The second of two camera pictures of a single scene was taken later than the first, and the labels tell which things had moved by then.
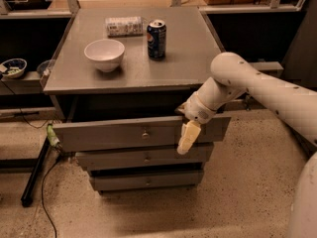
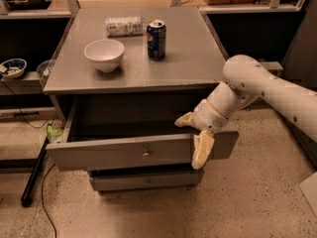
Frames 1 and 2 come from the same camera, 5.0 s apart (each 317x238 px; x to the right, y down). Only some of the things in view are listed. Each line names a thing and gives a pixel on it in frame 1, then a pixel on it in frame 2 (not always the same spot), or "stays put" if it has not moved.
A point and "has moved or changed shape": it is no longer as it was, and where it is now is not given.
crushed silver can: [124, 26] stays put
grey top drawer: [140, 133] has moved or changed shape
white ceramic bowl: [106, 54] stays put
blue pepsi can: [157, 40] stays put
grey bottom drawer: [132, 180] stays put
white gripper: [197, 110] to [208, 117]
